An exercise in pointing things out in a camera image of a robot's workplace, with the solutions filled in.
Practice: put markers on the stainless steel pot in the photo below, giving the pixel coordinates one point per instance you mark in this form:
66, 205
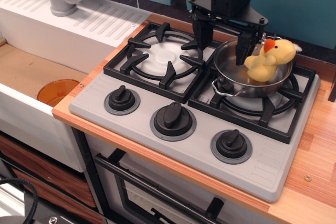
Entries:
236, 80

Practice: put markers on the black left stove knob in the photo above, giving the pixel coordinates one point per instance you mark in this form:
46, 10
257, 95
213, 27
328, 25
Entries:
121, 101

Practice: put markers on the black burner grate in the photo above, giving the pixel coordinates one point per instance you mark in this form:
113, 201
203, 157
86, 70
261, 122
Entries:
276, 116
161, 62

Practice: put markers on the black right stove knob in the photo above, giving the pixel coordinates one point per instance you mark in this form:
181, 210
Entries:
231, 147

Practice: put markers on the grey toy stove top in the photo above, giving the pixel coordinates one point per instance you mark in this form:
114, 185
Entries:
262, 175

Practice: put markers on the black right burner grate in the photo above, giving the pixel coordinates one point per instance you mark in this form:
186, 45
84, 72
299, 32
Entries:
276, 116

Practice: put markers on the black stove knob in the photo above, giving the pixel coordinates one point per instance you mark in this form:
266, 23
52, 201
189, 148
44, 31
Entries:
121, 101
173, 122
231, 147

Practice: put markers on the toy oven door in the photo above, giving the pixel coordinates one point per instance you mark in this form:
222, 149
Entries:
141, 207

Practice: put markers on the black middle stove knob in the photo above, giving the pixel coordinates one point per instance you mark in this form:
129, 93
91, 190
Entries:
173, 122

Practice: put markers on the white toy sink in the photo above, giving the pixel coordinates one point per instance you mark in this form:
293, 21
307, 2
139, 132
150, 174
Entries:
38, 48

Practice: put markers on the yellow stuffed duck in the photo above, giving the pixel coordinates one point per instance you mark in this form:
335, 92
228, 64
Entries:
273, 53

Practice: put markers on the orange plastic plate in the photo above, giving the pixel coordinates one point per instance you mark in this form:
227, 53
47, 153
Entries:
52, 93

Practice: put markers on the black oven door handle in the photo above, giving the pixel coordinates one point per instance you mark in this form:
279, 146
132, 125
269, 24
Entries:
112, 164

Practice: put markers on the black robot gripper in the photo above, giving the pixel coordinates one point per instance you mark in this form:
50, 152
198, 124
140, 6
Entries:
233, 16

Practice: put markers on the black left burner grate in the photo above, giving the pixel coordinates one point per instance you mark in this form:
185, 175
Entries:
161, 62

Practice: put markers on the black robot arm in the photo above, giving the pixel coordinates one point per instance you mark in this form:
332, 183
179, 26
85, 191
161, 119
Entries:
236, 17

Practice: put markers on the wooden drawer fronts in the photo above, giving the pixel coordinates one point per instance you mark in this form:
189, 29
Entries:
55, 183

